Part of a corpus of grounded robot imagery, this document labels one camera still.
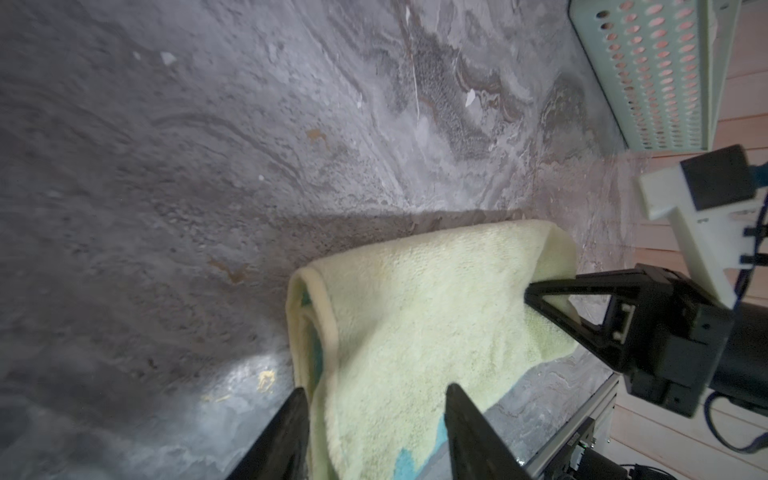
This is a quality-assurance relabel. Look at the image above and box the mint green empty basket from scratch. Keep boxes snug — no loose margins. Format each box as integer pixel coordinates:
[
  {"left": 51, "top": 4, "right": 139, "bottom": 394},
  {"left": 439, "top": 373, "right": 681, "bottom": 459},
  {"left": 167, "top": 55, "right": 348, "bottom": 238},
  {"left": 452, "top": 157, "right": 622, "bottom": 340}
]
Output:
[{"left": 569, "top": 0, "right": 741, "bottom": 154}]

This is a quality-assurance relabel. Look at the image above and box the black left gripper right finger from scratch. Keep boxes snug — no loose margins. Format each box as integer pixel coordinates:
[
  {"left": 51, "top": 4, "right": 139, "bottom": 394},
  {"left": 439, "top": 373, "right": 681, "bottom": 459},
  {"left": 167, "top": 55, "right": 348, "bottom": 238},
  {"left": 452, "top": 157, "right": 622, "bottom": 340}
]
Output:
[{"left": 444, "top": 383, "right": 531, "bottom": 480}]

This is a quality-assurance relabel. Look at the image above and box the pale yellow teal towel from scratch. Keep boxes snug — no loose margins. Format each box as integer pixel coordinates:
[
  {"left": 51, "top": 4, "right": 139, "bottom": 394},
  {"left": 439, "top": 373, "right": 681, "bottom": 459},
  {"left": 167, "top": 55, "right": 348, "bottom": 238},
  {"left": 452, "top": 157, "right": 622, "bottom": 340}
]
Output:
[{"left": 285, "top": 220, "right": 579, "bottom": 479}]

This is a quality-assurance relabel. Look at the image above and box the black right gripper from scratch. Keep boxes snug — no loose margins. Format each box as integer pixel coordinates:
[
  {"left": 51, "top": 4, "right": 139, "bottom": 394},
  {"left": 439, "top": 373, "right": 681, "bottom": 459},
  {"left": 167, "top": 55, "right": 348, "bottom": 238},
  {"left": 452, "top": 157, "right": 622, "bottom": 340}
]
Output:
[{"left": 524, "top": 265, "right": 734, "bottom": 417}]

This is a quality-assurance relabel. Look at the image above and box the aluminium front rail frame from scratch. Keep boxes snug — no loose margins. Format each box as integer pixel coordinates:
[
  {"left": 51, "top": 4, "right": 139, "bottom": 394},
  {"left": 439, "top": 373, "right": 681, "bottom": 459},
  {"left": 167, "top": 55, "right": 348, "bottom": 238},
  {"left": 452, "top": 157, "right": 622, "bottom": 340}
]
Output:
[{"left": 523, "top": 373, "right": 621, "bottom": 479}]

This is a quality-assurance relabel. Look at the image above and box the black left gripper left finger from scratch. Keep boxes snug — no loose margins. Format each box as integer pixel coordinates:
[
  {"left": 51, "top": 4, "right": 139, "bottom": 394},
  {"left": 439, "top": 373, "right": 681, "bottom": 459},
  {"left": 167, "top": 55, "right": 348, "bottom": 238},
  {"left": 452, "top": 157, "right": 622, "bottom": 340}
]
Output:
[{"left": 226, "top": 387, "right": 310, "bottom": 480}]

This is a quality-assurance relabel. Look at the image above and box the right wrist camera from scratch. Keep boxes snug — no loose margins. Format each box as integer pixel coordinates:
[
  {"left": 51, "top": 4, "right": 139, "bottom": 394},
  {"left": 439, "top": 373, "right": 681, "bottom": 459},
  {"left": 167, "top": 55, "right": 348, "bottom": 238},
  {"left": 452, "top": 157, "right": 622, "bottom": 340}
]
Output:
[{"left": 637, "top": 145, "right": 767, "bottom": 308}]

